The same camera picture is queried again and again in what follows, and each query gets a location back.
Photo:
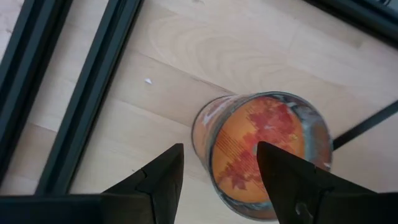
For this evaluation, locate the candle tin with orange lid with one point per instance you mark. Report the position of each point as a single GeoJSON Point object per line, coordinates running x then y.
{"type": "Point", "coordinates": [248, 130]}

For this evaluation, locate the black aluminium frame rail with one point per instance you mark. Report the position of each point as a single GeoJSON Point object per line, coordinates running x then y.
{"type": "Point", "coordinates": [28, 62]}
{"type": "Point", "coordinates": [367, 18]}

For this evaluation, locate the wooden shelf with black frame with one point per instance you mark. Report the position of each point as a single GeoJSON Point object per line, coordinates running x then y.
{"type": "Point", "coordinates": [367, 124]}

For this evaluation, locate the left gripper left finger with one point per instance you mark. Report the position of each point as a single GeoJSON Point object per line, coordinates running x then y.
{"type": "Point", "coordinates": [164, 180]}

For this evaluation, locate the small white paper scrap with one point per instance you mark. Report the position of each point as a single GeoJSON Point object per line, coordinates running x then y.
{"type": "Point", "coordinates": [148, 81]}

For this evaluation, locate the black table edge rail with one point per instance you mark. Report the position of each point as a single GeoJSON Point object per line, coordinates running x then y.
{"type": "Point", "coordinates": [93, 77]}

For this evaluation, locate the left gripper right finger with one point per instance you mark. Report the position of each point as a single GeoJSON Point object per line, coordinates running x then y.
{"type": "Point", "coordinates": [289, 180]}

